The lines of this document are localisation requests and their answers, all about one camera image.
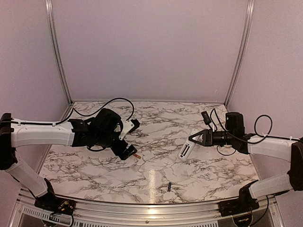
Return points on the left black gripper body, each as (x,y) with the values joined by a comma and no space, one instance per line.
(118,149)

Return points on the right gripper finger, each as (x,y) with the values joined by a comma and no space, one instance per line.
(196,141)
(195,134)

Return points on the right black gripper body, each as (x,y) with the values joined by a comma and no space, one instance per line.
(209,138)

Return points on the white remote control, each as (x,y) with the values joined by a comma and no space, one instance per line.
(187,147)

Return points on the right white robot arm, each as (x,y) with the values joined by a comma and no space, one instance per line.
(288,149)

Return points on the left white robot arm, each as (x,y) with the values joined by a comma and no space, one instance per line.
(105,130)

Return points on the dark blue AAA battery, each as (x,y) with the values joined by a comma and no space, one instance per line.
(169,186)

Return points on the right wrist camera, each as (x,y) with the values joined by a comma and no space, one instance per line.
(206,117)

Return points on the front aluminium rail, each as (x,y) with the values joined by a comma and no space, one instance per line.
(111,214)

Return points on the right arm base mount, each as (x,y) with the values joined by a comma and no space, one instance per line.
(244,203)

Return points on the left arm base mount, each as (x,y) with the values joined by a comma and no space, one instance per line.
(51,202)

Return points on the right aluminium frame post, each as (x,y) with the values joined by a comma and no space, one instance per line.
(242,49)

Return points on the aluminium frame post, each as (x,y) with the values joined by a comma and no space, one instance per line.
(242,49)
(56,49)

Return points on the left aluminium frame post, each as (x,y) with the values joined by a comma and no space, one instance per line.
(56,49)

